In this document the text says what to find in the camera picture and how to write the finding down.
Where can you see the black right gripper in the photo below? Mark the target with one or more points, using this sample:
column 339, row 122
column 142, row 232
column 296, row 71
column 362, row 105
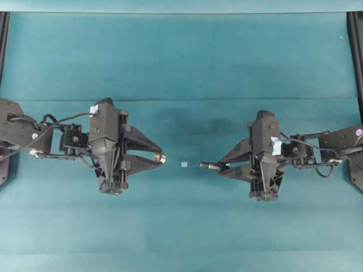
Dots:
column 255, row 175

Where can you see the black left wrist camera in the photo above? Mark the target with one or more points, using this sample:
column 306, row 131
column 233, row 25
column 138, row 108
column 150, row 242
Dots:
column 103, row 139

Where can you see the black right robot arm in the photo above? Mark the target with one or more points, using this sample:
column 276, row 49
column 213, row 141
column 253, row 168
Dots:
column 261, row 159

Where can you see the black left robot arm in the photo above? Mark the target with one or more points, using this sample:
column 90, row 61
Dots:
column 50, row 138

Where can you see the teal table cloth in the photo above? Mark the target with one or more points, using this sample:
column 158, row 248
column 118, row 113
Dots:
column 191, row 83

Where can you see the black threaded shaft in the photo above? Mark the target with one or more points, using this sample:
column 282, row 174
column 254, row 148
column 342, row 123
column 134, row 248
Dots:
column 212, row 166

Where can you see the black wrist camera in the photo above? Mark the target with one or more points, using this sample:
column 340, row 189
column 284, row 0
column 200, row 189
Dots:
column 103, row 139
column 266, row 136

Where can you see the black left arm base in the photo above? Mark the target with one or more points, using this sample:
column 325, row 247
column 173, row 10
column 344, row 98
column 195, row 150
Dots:
column 5, row 146

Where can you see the silver metal washer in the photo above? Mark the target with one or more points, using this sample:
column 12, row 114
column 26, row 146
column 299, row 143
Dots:
column 160, row 157

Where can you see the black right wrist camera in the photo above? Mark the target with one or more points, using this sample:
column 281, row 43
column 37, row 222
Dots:
column 266, row 136

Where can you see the white tape on cable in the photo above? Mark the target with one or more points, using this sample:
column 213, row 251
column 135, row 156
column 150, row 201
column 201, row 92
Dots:
column 94, row 110

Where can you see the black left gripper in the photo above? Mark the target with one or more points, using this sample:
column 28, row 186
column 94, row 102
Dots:
column 130, row 138

